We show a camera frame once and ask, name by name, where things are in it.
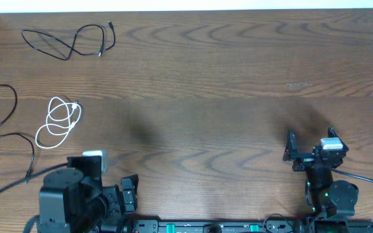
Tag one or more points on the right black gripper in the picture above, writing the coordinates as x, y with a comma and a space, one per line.
291, 153

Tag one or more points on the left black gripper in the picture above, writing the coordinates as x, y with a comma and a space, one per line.
118, 197

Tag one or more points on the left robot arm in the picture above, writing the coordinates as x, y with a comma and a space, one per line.
74, 200

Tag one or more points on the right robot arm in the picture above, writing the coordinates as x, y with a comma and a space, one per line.
333, 202

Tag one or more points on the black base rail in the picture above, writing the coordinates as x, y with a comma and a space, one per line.
273, 223

